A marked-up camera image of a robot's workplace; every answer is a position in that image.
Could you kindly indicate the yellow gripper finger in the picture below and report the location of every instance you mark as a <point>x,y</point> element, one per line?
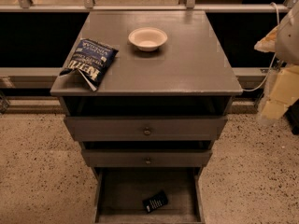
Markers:
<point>268,43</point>
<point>281,91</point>

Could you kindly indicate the dark blue rxbar wrapper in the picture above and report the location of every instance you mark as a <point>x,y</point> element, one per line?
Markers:
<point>155,202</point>

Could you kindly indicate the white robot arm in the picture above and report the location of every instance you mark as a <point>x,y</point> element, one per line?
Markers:
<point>287,43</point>

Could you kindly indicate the grey wooden drawer cabinet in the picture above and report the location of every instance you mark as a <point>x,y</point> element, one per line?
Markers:
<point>188,76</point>

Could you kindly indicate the grey open bottom drawer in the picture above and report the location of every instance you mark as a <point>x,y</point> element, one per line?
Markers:
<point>122,191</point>

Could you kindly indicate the grey top drawer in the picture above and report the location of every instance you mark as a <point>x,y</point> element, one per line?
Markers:
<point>86,129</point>

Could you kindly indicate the grey middle drawer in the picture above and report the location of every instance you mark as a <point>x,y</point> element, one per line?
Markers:
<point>145,158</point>

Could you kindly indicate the white paper bowl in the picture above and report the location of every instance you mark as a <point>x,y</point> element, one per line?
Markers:
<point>147,38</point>

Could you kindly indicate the blue kettle chips bag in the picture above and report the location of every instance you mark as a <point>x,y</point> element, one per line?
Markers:
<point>91,59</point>

